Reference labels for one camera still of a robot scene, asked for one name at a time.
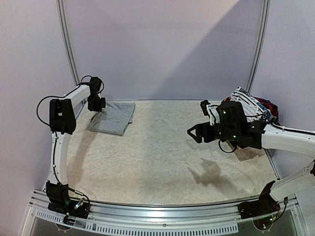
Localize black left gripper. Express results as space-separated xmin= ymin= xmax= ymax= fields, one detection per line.
xmin=88 ymin=94 xmax=105 ymax=111

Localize grey tank top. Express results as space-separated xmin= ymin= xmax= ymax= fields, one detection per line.
xmin=88 ymin=102 xmax=136 ymax=136

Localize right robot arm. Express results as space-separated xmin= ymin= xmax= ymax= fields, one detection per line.
xmin=187 ymin=120 xmax=315 ymax=214

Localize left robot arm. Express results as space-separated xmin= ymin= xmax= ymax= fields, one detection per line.
xmin=46 ymin=77 xmax=106 ymax=213

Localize white striped garment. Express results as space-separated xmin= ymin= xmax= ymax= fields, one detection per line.
xmin=230 ymin=87 xmax=271 ymax=122

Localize colourful patterned garment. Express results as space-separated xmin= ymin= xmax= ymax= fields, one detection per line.
xmin=221 ymin=97 xmax=279 ymax=125

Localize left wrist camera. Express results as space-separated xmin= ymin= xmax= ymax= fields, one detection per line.
xmin=89 ymin=77 xmax=102 ymax=95

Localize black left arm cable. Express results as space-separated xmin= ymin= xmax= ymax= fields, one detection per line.
xmin=36 ymin=75 xmax=105 ymax=128

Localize aluminium front rail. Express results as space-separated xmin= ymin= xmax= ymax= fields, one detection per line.
xmin=21 ymin=190 xmax=307 ymax=236

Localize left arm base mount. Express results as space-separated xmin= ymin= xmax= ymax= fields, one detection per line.
xmin=46 ymin=181 xmax=91 ymax=219

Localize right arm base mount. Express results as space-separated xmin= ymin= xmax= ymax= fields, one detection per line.
xmin=237 ymin=200 xmax=281 ymax=219

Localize left aluminium corner post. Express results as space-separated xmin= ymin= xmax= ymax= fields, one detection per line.
xmin=56 ymin=0 xmax=80 ymax=85

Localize aluminium corner post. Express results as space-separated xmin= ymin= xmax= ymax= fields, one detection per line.
xmin=56 ymin=0 xmax=80 ymax=85
xmin=246 ymin=0 xmax=271 ymax=92

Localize right aluminium corner post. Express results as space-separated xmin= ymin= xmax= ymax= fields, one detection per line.
xmin=246 ymin=0 xmax=271 ymax=92

